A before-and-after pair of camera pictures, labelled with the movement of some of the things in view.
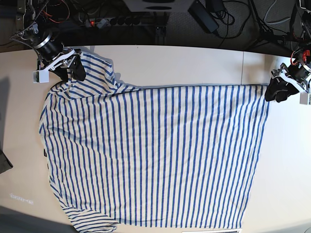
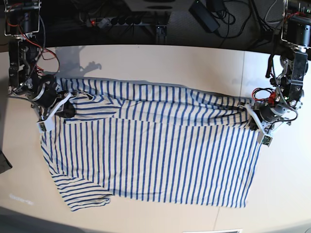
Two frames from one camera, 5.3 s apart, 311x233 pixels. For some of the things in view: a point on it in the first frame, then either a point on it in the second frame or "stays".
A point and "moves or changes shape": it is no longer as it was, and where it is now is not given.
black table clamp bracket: x=161 y=35 stays
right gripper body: x=53 y=50 → x=49 y=100
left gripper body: x=298 y=74 → x=267 y=115
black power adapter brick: x=203 y=17 stays
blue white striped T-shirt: x=181 y=156 moves or changes shape
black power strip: x=121 y=21 stays
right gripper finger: x=77 y=69 → x=69 y=111
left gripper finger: x=270 y=91 → x=252 y=125
